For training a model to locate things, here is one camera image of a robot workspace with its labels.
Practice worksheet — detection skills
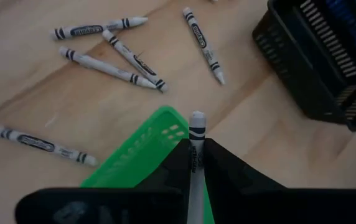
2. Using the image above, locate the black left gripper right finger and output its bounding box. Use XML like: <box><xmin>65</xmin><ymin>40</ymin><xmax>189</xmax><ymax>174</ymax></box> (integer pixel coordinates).
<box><xmin>203</xmin><ymin>138</ymin><xmax>356</xmax><ymax>224</ymax></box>

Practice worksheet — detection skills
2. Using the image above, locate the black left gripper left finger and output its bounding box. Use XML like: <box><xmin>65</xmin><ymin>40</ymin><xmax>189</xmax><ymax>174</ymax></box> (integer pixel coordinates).
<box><xmin>14</xmin><ymin>138</ymin><xmax>193</xmax><ymax>224</ymax></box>

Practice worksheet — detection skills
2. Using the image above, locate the white crayon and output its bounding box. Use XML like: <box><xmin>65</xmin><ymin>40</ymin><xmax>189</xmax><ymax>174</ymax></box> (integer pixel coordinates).
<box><xmin>59</xmin><ymin>45</ymin><xmax>157</xmax><ymax>90</ymax></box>
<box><xmin>101</xmin><ymin>29</ymin><xmax>169</xmax><ymax>93</ymax></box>
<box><xmin>49</xmin><ymin>16</ymin><xmax>149</xmax><ymax>41</ymax></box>
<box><xmin>0</xmin><ymin>125</ymin><xmax>100</xmax><ymax>167</ymax></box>
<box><xmin>182</xmin><ymin>6</ymin><xmax>227</xmax><ymax>85</ymax></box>
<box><xmin>186</xmin><ymin>110</ymin><xmax>207</xmax><ymax>224</ymax></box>

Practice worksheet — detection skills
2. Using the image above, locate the green plastic basket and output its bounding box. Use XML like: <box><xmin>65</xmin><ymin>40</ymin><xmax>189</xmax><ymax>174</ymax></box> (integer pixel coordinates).
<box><xmin>80</xmin><ymin>105</ymin><xmax>215</xmax><ymax>224</ymax></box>

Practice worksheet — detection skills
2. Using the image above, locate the black plastic basket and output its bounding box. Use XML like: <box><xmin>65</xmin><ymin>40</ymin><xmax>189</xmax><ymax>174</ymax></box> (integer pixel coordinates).
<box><xmin>251</xmin><ymin>0</ymin><xmax>356</xmax><ymax>132</ymax></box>

